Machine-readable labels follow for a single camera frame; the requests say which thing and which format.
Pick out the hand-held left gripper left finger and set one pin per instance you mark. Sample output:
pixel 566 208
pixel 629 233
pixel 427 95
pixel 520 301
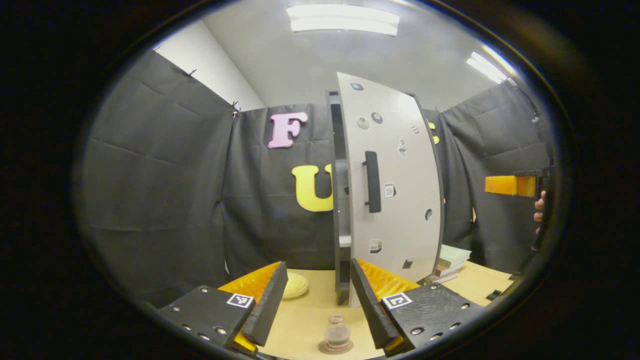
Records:
pixel 270 305

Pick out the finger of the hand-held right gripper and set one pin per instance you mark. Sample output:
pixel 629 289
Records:
pixel 507 186

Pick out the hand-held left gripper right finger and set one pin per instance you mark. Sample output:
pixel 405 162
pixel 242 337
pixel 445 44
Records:
pixel 367 305

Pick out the clear plastic bottle red cap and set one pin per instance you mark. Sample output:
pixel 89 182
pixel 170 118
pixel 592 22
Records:
pixel 336 332

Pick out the dark grey cabinet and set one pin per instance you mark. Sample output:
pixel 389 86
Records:
pixel 342 270

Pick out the brown round coaster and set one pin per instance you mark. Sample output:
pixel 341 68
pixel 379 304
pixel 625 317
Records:
pixel 321 346

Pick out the grey cabinet door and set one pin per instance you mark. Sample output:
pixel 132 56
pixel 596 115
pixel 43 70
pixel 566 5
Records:
pixel 400 225

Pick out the small black plastic part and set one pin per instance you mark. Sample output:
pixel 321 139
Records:
pixel 515 276
pixel 494 295

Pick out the grey book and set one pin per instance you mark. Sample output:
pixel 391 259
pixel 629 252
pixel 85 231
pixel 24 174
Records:
pixel 442 278

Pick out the green book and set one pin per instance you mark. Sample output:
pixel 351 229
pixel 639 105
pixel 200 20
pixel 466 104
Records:
pixel 455 255

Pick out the brown book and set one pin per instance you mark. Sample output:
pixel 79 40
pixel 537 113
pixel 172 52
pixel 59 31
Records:
pixel 447 270

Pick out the black backdrop cloth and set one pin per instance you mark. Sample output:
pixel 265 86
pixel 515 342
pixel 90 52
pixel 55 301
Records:
pixel 160 190

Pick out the long ceiling light panel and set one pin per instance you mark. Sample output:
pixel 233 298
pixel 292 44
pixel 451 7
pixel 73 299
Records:
pixel 342 20

